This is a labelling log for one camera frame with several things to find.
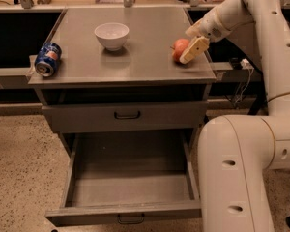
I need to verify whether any open grey lower drawer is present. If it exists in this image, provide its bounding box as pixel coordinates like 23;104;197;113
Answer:
45;130;201;227

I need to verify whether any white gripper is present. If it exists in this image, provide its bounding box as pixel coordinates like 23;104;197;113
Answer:
180;7;231;64

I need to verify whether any grey drawer cabinet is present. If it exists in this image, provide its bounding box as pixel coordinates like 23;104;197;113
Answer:
29;7;216;153

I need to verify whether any closed grey upper drawer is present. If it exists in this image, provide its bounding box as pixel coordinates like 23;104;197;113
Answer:
43;101;208;133

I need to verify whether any red apple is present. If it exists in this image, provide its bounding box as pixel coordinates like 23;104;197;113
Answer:
171;39;189;63

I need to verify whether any white cables and plug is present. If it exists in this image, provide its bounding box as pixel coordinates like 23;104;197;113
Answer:
229;58;255;108

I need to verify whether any blue soda can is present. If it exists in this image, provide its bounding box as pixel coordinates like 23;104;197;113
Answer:
34;42;62;77

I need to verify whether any white ceramic bowl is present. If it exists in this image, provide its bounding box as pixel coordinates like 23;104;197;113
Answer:
94;22;130;51

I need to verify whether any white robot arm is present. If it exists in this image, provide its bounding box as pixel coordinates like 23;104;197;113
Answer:
180;0;290;232

